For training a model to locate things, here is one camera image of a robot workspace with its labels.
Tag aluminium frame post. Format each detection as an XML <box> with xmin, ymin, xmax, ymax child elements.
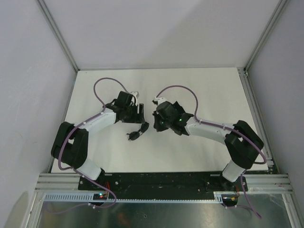
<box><xmin>36</xmin><ymin>0</ymin><xmax>79</xmax><ymax>72</ymax></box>
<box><xmin>243</xmin><ymin>0</ymin><xmax>290</xmax><ymax>72</ymax></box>

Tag dark aviator sunglasses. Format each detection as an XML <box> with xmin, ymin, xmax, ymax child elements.
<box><xmin>127</xmin><ymin>122</ymin><xmax>150</xmax><ymax>141</ymax></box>

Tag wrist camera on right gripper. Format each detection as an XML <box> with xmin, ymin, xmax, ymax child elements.
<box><xmin>152</xmin><ymin>97</ymin><xmax>167</xmax><ymax>105</ymax></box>

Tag aluminium frame post right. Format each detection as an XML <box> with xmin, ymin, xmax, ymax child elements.
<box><xmin>243</xmin><ymin>0</ymin><xmax>290</xmax><ymax>72</ymax></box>

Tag aluminium frame rail right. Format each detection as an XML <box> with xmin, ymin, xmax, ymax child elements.
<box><xmin>237</xmin><ymin>67</ymin><xmax>278</xmax><ymax>174</ymax></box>

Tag white slotted cable duct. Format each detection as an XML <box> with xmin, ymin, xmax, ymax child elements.
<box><xmin>44</xmin><ymin>193</ymin><xmax>237</xmax><ymax>204</ymax></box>

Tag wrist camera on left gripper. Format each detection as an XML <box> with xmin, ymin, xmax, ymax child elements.
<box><xmin>130</xmin><ymin>91</ymin><xmax>139</xmax><ymax>98</ymax></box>

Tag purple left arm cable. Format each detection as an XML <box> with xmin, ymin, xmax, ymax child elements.
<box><xmin>46</xmin><ymin>77</ymin><xmax>131</xmax><ymax>216</ymax></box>

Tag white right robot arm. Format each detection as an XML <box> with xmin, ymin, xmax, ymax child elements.
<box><xmin>152</xmin><ymin>97</ymin><xmax>264</xmax><ymax>190</ymax></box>

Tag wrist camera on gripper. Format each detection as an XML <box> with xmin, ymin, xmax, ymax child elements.
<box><xmin>130</xmin><ymin>91</ymin><xmax>139</xmax><ymax>98</ymax></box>
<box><xmin>152</xmin><ymin>97</ymin><xmax>167</xmax><ymax>105</ymax></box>

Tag aluminium frame post left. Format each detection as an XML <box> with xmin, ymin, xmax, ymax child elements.
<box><xmin>36</xmin><ymin>0</ymin><xmax>79</xmax><ymax>72</ymax></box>

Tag black glasses case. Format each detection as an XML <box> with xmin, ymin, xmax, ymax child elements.
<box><xmin>173</xmin><ymin>101</ymin><xmax>187</xmax><ymax>118</ymax></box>

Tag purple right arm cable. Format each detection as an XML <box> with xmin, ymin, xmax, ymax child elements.
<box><xmin>154</xmin><ymin>85</ymin><xmax>266</xmax><ymax>219</ymax></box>

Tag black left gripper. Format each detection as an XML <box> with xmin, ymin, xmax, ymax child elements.
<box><xmin>122</xmin><ymin>103</ymin><xmax>145</xmax><ymax>124</ymax></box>

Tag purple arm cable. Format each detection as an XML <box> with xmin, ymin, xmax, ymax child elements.
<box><xmin>154</xmin><ymin>85</ymin><xmax>266</xmax><ymax>219</ymax></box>
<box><xmin>46</xmin><ymin>77</ymin><xmax>131</xmax><ymax>216</ymax></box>

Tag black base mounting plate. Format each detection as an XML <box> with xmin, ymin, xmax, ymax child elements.
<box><xmin>78</xmin><ymin>171</ymin><xmax>248</xmax><ymax>192</ymax></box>

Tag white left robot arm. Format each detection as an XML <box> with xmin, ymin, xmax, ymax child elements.
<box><xmin>51</xmin><ymin>91</ymin><xmax>149</xmax><ymax>190</ymax></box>

